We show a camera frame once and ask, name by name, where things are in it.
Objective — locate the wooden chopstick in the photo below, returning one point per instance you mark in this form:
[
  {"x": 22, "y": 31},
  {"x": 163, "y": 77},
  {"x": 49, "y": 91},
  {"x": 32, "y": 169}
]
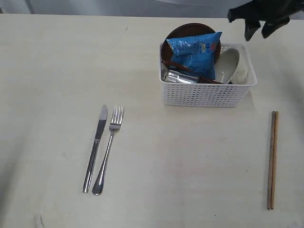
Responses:
[
  {"x": 276, "y": 117},
  {"x": 270, "y": 166}
]

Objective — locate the shiny metal tray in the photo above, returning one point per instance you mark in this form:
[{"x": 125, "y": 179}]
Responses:
[{"x": 173, "y": 76}]

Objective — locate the speckled white bowl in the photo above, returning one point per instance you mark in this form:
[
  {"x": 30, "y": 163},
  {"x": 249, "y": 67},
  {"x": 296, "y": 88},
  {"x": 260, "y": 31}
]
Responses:
[{"x": 231, "y": 67}]

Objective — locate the blue snack bag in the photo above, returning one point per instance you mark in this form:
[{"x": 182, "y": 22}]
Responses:
[{"x": 196, "y": 53}]

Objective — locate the silver table knife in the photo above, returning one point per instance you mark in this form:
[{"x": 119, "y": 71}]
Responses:
[{"x": 99, "y": 131}]

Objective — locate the silver fork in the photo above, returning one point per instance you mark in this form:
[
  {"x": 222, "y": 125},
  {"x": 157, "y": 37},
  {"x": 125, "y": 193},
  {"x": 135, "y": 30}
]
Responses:
[{"x": 114, "y": 126}]

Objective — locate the brown round plate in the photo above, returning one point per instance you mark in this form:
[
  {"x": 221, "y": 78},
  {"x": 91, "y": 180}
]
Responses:
[{"x": 190, "y": 29}]

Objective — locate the white perforated plastic basket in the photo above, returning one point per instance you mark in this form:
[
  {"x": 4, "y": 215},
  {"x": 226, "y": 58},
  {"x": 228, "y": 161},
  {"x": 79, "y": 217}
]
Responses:
[{"x": 209, "y": 95}]

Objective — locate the brown wooden spoon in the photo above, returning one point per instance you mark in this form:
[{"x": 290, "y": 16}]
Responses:
[{"x": 183, "y": 68}]

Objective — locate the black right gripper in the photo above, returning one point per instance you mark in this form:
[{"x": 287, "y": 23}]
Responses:
[{"x": 275, "y": 12}]

